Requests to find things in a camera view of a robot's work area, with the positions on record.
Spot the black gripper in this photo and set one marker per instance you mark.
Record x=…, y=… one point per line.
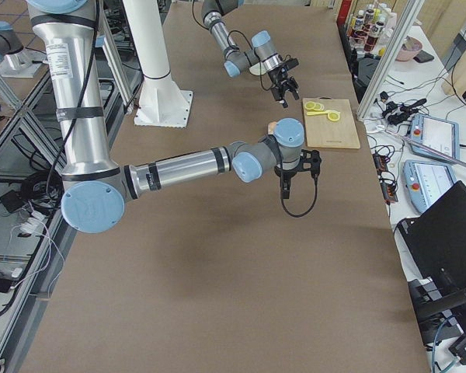
x=278, y=78
x=287, y=171

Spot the top lemon slice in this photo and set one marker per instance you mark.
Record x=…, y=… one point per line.
x=310, y=105

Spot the white round bowl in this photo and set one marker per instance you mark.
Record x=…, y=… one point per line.
x=257, y=69

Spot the yellow plastic knife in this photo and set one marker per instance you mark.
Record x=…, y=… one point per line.
x=315, y=113

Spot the bamboo cutting board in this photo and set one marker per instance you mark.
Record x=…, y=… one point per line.
x=320, y=132

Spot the front lemon slice by knife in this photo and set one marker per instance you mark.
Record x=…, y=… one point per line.
x=333, y=116

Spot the pink bowl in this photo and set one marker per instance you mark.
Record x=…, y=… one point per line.
x=409, y=49

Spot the near teach pendant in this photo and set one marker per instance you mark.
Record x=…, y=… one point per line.
x=426, y=182

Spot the teach pendant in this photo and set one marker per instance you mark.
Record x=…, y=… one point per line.
x=441, y=135
x=426, y=182

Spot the white robot column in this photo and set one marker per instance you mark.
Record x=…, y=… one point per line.
x=146, y=29

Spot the far teach pendant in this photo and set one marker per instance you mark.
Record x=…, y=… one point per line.
x=441, y=135

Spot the black monitor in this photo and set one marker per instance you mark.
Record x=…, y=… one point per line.
x=437, y=242

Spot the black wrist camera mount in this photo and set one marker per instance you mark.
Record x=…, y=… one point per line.
x=289, y=64
x=310, y=161

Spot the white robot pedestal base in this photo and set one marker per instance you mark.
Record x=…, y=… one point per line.
x=158, y=111

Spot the aluminium frame post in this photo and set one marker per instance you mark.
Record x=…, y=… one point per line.
x=404, y=24

